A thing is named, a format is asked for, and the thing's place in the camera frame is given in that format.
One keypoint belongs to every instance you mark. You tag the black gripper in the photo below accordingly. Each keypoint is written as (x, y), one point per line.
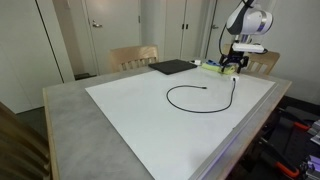
(237, 58)

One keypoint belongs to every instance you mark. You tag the white charger adapter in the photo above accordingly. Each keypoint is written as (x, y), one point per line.
(234, 78)

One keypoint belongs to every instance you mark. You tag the wooden chair near arm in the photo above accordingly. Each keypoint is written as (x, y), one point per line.
(127, 58)

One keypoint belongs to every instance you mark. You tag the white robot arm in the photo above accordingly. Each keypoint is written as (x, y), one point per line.
(247, 19)

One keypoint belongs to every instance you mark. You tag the yellow microfiber cloth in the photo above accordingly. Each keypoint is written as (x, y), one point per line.
(228, 70)

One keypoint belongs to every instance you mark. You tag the blue microfiber cloth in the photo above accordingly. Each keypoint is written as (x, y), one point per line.
(213, 63)

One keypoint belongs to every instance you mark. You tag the wooden chair near cloths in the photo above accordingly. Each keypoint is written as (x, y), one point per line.
(258, 62)

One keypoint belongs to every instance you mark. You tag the black flat pad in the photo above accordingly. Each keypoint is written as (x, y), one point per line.
(172, 66)

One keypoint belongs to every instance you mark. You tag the white board mat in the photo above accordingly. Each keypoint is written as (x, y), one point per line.
(174, 122)

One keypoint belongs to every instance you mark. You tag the orange black clamp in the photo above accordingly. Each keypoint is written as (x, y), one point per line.
(281, 162)
(300, 125)

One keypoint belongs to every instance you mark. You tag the wooden chair foreground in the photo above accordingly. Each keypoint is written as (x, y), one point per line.
(24, 152)

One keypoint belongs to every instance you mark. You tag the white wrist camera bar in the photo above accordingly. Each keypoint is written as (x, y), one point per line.
(247, 48)

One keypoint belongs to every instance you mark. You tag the small white charger with cable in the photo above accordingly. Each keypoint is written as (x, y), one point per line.
(196, 62)

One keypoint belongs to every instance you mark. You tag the white door with handle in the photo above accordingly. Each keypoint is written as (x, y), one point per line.
(113, 24)

